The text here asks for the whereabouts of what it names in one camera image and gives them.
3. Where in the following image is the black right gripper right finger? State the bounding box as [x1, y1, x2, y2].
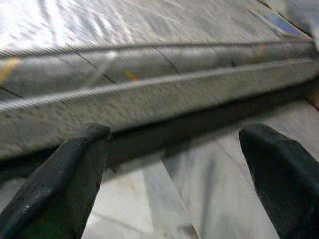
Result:
[238, 122, 319, 239]

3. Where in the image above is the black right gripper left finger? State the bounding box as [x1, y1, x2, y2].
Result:
[0, 122, 111, 239]

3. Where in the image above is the blue yellow children's book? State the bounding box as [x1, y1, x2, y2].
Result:
[246, 1, 312, 40]

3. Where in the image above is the white quilted mattress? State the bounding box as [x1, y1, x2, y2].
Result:
[0, 0, 319, 160]

